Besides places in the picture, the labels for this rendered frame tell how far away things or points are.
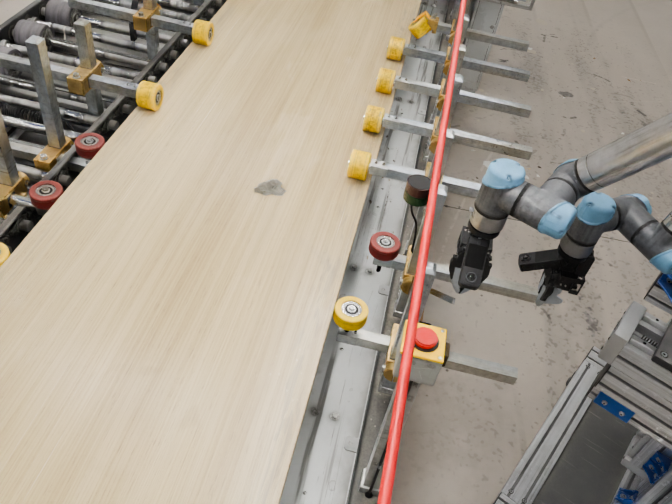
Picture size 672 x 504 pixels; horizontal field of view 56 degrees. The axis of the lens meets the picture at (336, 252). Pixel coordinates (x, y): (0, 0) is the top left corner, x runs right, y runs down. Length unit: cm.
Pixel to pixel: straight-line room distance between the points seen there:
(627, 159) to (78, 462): 115
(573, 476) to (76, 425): 154
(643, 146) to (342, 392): 91
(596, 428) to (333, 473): 111
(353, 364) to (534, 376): 113
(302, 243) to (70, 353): 60
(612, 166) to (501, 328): 155
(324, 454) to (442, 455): 86
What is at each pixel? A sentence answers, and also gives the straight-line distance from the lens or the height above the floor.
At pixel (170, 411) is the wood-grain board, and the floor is 90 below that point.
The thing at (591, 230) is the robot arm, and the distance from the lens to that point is 154.
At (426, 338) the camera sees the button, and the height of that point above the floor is 123.
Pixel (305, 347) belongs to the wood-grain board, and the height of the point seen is 90.
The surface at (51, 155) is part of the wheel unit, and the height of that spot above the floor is 83.
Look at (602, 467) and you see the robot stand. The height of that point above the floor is 21.
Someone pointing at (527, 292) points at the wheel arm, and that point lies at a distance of 171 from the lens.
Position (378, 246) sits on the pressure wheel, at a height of 91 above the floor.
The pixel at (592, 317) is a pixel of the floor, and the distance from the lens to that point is 303.
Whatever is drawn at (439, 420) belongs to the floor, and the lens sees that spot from 243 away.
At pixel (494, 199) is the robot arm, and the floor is 124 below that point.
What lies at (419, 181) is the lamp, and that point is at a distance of 145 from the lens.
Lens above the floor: 201
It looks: 44 degrees down
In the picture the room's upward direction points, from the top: 10 degrees clockwise
